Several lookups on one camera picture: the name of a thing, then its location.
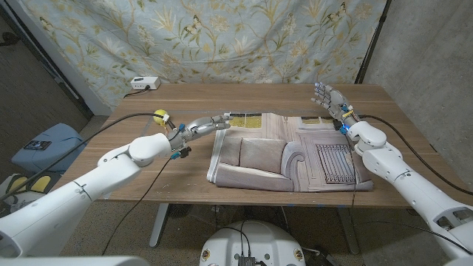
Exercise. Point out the shoe with yellow insole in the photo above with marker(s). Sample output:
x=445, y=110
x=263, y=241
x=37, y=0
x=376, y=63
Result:
x=40, y=183

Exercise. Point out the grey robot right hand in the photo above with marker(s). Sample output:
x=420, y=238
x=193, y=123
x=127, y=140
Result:
x=336, y=103

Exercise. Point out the blue-grey padded stool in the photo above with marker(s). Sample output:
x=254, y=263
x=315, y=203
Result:
x=55, y=140

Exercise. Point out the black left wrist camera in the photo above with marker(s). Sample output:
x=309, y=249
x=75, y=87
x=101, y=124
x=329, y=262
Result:
x=183, y=152

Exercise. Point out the floral print backdrop cloth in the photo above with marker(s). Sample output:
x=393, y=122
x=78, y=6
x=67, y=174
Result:
x=184, y=44

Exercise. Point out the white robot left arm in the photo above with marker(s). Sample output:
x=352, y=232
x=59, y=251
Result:
x=74, y=192

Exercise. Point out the sofa print cloth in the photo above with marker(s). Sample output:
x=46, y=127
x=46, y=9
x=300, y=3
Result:
x=258, y=155

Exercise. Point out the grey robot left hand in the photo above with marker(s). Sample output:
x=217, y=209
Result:
x=199, y=127

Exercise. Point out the black backdrop stand pole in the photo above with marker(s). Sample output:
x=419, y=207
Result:
x=373, y=40

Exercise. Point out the white robot torso base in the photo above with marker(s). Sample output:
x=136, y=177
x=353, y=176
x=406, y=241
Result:
x=277, y=240

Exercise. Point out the white robot chest cover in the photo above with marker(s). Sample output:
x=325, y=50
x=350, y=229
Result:
x=74, y=261

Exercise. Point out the white power strip box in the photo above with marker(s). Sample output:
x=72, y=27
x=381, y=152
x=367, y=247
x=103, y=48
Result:
x=145, y=82

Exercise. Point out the small black torso box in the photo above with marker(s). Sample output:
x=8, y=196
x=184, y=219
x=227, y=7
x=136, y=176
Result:
x=246, y=261

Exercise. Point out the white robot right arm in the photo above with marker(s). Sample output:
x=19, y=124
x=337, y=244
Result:
x=406, y=184

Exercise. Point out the yellow tennis ball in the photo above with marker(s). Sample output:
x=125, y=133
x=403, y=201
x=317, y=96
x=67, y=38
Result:
x=159, y=115

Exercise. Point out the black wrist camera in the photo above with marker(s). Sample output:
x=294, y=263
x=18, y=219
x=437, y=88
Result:
x=183, y=152
x=337, y=125

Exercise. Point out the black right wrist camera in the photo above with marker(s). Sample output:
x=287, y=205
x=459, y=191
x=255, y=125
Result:
x=337, y=125

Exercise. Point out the white table leg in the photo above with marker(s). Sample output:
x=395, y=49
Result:
x=159, y=225
x=349, y=232

